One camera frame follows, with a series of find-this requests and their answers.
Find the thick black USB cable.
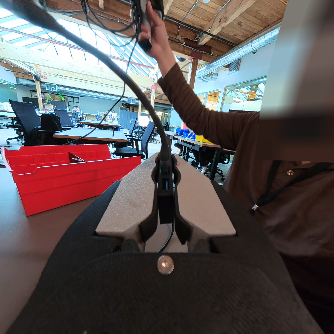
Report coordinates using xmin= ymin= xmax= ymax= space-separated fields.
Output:
xmin=0 ymin=0 xmax=174 ymax=179

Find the person's own clothed body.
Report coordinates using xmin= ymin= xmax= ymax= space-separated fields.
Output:
xmin=222 ymin=111 xmax=334 ymax=334

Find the red plastic bin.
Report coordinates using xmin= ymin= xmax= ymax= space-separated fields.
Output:
xmin=1 ymin=144 xmax=142 ymax=217

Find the black office chair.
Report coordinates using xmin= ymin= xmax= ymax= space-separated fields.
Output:
xmin=53 ymin=108 xmax=75 ymax=129
xmin=9 ymin=99 xmax=43 ymax=146

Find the dark blue office chair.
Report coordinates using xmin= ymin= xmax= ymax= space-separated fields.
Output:
xmin=114 ymin=121 xmax=156 ymax=159

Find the black lanyard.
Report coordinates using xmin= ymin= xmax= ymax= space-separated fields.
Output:
xmin=249 ymin=160 xmax=334 ymax=216

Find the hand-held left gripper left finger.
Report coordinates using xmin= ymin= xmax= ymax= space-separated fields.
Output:
xmin=96 ymin=153 xmax=160 ymax=251

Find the black USB hub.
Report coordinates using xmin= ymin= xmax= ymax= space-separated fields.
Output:
xmin=157 ymin=177 xmax=176 ymax=225

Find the green plant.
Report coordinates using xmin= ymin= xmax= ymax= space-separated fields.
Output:
xmin=44 ymin=90 xmax=66 ymax=103

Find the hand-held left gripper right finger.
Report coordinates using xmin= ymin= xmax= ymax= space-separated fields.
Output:
xmin=172 ymin=153 xmax=237 ymax=249

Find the silver ventilation duct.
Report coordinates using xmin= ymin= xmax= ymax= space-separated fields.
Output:
xmin=196 ymin=26 xmax=281 ymax=83

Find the black backpack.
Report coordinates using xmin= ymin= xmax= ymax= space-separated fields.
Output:
xmin=39 ymin=113 xmax=63 ymax=139

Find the person's right forearm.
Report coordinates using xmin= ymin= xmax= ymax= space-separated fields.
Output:
xmin=157 ymin=62 xmax=261 ymax=157

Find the dark top office desk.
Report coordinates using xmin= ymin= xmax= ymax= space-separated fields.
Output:
xmin=53 ymin=127 xmax=128 ymax=144

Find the person's right hand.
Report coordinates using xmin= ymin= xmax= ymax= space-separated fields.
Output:
xmin=145 ymin=4 xmax=176 ymax=77

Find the thin black hub cable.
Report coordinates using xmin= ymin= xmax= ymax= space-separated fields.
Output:
xmin=157 ymin=224 xmax=175 ymax=253

